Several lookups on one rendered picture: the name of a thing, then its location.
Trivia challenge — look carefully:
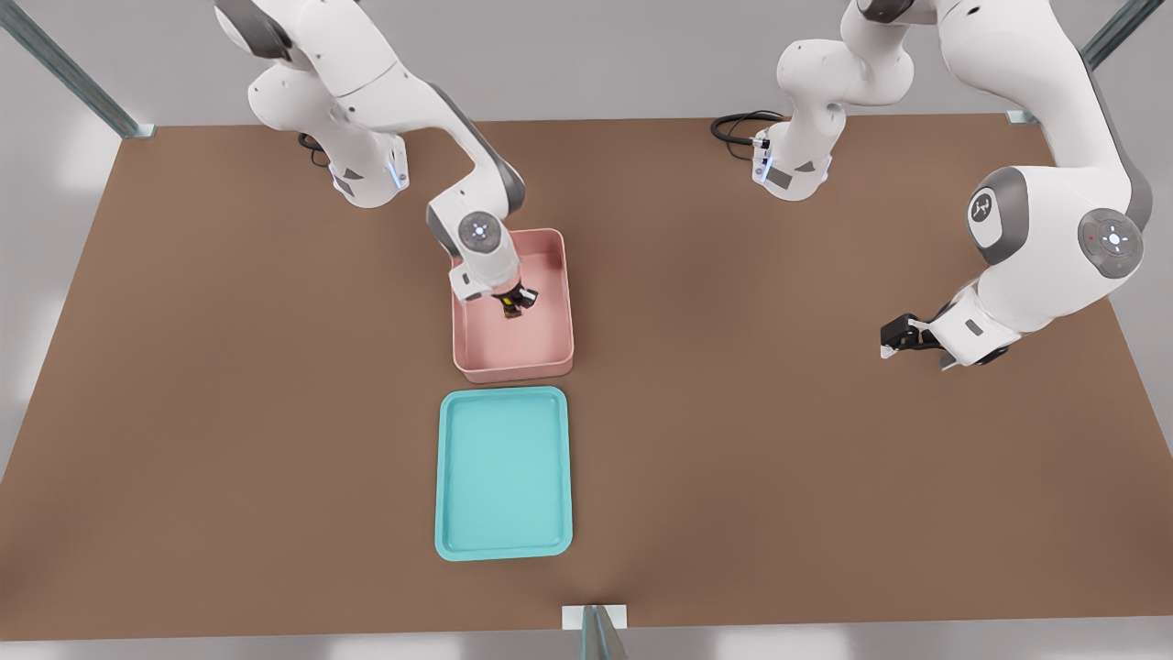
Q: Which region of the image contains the pale blue-green tray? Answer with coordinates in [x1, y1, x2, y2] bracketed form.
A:
[434, 386, 575, 562]

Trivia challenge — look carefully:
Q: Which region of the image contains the pink plastic box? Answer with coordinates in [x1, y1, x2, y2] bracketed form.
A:
[449, 228, 576, 384]

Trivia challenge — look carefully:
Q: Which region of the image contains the silver frame post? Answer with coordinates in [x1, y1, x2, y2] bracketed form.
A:
[562, 604, 630, 660]
[1006, 0, 1167, 126]
[0, 0, 156, 140]

